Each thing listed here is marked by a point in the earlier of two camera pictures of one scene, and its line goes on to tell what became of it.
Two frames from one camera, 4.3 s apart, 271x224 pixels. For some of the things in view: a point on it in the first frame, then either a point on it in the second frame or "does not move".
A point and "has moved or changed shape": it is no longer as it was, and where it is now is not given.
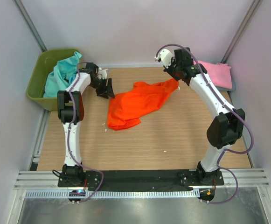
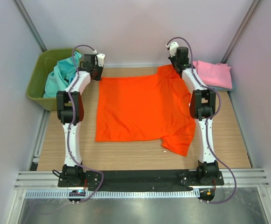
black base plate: (150, 180) does not move
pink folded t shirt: (220, 73) does not move
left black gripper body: (100, 85) -> (98, 72)
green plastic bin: (36, 88) does not move
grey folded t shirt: (233, 86) does not move
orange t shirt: (126, 110) has moved or changed shape
